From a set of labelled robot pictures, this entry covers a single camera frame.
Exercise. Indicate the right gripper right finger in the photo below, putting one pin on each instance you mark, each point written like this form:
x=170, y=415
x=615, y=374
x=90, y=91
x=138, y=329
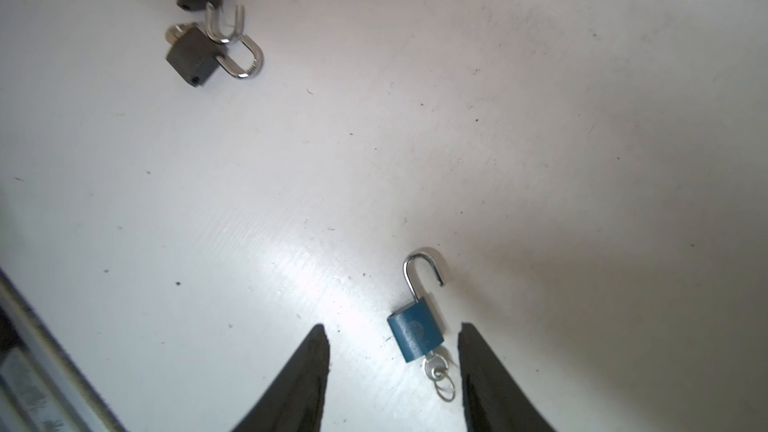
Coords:
x=492, y=399

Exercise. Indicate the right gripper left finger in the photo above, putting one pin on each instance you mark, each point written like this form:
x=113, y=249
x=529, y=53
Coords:
x=295, y=399

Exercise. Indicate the blue padlock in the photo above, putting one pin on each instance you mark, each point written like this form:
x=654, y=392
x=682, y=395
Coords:
x=417, y=333

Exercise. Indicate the black padlock lower left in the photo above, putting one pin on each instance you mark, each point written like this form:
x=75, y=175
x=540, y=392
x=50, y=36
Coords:
x=195, y=57

